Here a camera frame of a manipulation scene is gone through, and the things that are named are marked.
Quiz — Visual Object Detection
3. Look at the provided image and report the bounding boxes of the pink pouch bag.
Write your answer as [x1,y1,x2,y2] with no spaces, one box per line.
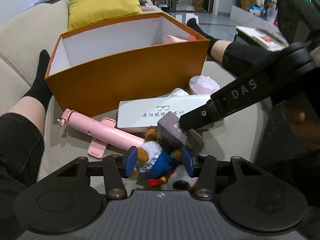
[162,35,197,44]

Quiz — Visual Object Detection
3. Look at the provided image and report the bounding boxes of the yellow cushion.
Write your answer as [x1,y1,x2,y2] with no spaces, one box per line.
[68,0,142,31]

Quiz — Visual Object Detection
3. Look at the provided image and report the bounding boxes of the pink selfie stick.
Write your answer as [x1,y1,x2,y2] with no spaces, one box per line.
[57,109,144,159]

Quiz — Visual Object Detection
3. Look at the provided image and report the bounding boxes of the person right hand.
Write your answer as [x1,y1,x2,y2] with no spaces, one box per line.
[282,106,320,151]

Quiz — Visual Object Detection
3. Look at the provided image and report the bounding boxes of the marble coffee table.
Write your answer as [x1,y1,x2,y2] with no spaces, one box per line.
[234,25,288,52]

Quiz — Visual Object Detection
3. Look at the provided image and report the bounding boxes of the plush bear blue outfit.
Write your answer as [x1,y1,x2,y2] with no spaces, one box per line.
[131,127,181,186]

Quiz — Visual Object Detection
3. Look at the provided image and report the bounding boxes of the round pink tin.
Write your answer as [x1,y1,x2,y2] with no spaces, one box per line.
[189,75,221,95]

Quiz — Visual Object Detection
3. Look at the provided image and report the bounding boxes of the person left leg black sock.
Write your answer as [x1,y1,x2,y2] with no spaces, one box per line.
[0,49,53,240]

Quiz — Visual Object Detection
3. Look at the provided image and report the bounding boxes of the purple glitter box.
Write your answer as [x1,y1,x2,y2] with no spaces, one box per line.
[157,111,203,152]

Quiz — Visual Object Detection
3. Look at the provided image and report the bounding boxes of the orange cardboard storage box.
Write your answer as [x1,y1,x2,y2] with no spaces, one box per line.
[45,12,209,116]

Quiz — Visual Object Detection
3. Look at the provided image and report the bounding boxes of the person leg black sock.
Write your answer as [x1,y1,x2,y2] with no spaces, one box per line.
[0,49,53,240]
[186,18,273,77]

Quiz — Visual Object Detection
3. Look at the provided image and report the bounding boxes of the person right leg black sock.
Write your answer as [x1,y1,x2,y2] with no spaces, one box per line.
[186,18,273,77]

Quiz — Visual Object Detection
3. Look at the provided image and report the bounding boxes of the white glasses case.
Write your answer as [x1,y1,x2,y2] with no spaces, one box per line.
[117,94,210,133]

